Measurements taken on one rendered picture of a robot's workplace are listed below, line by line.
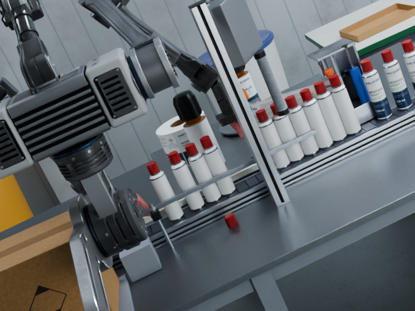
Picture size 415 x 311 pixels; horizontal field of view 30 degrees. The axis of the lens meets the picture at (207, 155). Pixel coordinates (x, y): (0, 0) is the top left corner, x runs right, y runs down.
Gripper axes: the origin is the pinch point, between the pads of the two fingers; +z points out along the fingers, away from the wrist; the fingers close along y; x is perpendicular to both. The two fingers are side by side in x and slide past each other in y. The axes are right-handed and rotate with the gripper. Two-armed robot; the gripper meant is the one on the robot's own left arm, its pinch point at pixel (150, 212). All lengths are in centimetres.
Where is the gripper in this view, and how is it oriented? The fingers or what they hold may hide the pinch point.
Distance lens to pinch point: 251.0
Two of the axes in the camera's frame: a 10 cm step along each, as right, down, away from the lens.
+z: 8.7, 4.0, 2.8
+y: -1.8, -2.8, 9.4
